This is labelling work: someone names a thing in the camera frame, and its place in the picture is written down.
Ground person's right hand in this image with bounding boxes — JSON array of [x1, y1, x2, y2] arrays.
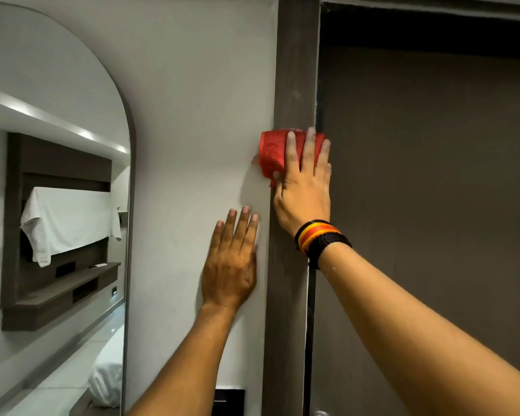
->
[[272, 127, 333, 238]]

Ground person's left hand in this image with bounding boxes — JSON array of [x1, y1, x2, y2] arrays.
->
[[201, 206, 260, 311]]

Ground red cleaning cloth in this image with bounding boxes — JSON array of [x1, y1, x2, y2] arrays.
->
[[252, 129, 326, 187]]

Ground person's left forearm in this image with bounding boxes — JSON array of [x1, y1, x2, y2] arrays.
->
[[126, 301, 238, 416]]

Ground person's right forearm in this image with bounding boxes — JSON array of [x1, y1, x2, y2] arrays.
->
[[317, 242, 520, 416]]

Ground black yellow orange wristbands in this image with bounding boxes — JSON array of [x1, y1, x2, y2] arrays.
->
[[294, 219, 353, 270]]

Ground dark brown door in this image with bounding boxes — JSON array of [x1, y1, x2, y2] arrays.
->
[[303, 1, 520, 416]]

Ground dark wooden door frame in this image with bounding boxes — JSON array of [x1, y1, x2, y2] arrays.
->
[[262, 0, 321, 416]]

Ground arched wall mirror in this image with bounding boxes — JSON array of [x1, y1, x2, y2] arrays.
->
[[0, 1, 137, 416]]

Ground black wall socket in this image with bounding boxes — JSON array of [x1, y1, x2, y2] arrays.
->
[[213, 388, 246, 416]]

